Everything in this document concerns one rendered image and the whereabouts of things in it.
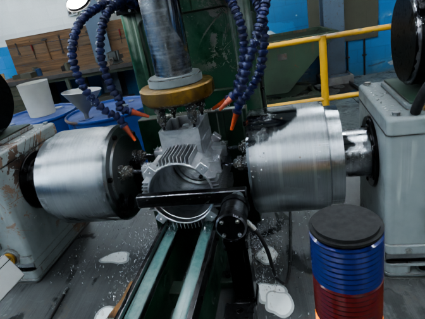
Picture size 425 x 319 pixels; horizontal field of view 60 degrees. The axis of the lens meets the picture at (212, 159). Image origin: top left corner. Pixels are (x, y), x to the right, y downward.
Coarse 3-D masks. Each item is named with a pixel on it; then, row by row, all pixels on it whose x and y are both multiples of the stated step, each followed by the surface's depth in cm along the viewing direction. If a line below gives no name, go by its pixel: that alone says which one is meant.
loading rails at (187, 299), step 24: (216, 216) 90; (168, 240) 86; (192, 240) 99; (216, 240) 84; (144, 264) 77; (168, 264) 82; (192, 264) 76; (216, 264) 82; (144, 288) 72; (168, 288) 80; (192, 288) 70; (216, 288) 81; (120, 312) 66; (144, 312) 68; (168, 312) 79; (192, 312) 63
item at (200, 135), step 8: (168, 120) 96; (176, 120) 97; (184, 120) 98; (200, 120) 96; (208, 120) 97; (168, 128) 94; (184, 128) 90; (192, 128) 86; (200, 128) 88; (208, 128) 95; (160, 136) 88; (168, 136) 88; (176, 136) 88; (184, 136) 87; (192, 136) 87; (200, 136) 87; (208, 136) 94; (168, 144) 89; (176, 144) 88; (200, 144) 87; (208, 144) 93; (200, 152) 88
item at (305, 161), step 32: (256, 128) 78; (288, 128) 76; (320, 128) 75; (352, 128) 83; (256, 160) 76; (288, 160) 75; (320, 160) 74; (352, 160) 79; (256, 192) 78; (288, 192) 77; (320, 192) 76
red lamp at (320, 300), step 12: (312, 276) 34; (324, 288) 32; (324, 300) 32; (336, 300) 31; (348, 300) 30; (360, 300) 30; (372, 300) 31; (324, 312) 33; (336, 312) 32; (348, 312) 31; (360, 312) 31; (372, 312) 31
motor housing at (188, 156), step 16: (192, 144) 88; (160, 160) 84; (176, 160) 81; (192, 160) 83; (224, 160) 92; (160, 176) 93; (176, 176) 103; (208, 176) 82; (224, 176) 90; (144, 192) 87; (160, 208) 89; (176, 208) 92; (192, 208) 93; (208, 208) 87; (176, 224) 89; (192, 224) 88
